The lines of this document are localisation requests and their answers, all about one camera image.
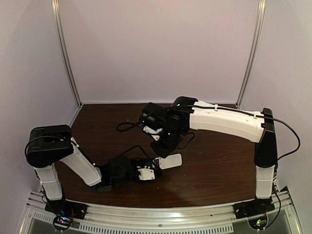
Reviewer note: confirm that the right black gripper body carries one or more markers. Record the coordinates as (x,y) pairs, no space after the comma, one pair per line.
(162,148)

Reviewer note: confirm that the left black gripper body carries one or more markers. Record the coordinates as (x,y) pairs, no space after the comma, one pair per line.
(151,165)

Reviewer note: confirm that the white remote control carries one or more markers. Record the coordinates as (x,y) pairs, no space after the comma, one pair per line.
(170,161)

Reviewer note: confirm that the blue battery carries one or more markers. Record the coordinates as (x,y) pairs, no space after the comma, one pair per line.
(156,162)

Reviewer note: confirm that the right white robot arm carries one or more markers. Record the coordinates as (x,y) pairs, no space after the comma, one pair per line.
(169,124)

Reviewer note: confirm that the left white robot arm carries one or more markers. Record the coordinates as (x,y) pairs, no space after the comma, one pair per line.
(50,144)

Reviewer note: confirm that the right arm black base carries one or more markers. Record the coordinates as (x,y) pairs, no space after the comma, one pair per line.
(253,207)

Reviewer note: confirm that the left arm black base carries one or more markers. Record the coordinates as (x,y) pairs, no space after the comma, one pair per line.
(66,208)

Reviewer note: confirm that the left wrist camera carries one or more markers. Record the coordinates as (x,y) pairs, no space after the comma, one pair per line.
(146,173)

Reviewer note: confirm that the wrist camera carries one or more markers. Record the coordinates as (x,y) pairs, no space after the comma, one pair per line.
(155,134)
(146,173)

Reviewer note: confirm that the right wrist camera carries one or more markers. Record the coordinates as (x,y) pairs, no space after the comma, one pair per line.
(155,134)

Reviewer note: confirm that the front aluminium rail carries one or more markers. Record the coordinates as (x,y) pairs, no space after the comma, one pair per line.
(103,219)

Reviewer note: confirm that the right aluminium corner post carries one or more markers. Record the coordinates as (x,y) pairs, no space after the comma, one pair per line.
(258,27)

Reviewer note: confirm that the aluminium corner post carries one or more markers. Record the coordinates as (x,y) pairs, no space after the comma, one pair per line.
(64,52)
(258,27)

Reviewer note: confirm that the left aluminium corner post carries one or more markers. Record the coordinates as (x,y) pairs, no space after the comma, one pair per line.
(64,52)

